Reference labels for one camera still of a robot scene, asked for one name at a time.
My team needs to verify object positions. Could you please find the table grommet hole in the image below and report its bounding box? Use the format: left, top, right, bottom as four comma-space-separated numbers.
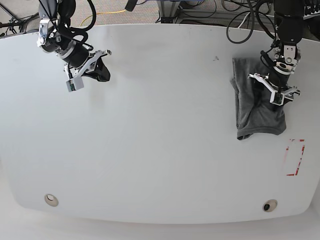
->
262, 199, 278, 213
44, 194, 59, 207

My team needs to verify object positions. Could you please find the white power strip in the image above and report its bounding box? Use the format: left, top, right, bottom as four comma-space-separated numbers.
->
303, 4, 320, 20

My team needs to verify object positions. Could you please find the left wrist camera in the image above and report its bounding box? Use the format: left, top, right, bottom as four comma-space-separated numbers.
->
269, 91, 285, 106

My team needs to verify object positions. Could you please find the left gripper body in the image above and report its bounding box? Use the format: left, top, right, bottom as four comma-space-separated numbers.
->
248, 63, 301, 101

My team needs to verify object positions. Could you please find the grey T-shirt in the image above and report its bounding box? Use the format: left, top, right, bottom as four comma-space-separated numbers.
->
230, 57, 287, 141

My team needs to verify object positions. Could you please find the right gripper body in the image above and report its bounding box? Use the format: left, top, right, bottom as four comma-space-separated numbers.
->
41, 41, 111, 78

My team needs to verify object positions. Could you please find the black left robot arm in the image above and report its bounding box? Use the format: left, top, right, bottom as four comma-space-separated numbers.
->
249, 0, 305, 112

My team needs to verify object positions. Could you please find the yellow cable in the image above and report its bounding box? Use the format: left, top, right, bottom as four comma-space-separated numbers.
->
79, 9, 127, 27

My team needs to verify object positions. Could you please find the aluminium frame post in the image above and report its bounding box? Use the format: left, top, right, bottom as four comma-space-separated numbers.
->
156, 0, 181, 24

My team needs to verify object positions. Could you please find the red tape rectangle marking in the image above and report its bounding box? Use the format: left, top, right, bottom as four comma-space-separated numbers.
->
283, 139, 305, 176

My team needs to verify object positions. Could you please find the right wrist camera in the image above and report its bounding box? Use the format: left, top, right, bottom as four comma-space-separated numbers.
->
66, 76, 84, 92

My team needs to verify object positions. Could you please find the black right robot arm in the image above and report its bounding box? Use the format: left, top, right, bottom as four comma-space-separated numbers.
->
37, 0, 111, 82

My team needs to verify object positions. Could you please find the left table grommet hole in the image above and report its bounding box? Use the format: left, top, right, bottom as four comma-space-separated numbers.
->
44, 194, 59, 207

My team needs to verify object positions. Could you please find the white cable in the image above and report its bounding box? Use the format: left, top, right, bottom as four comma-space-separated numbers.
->
238, 11, 251, 29

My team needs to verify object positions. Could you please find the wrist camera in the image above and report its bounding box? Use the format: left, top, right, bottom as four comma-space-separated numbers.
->
66, 76, 84, 92
269, 91, 285, 106

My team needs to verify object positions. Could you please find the right table grommet hole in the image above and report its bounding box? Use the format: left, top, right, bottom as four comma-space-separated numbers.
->
262, 199, 278, 213

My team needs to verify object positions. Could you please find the black tripod stand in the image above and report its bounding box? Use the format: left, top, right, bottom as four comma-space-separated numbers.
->
0, 0, 40, 35

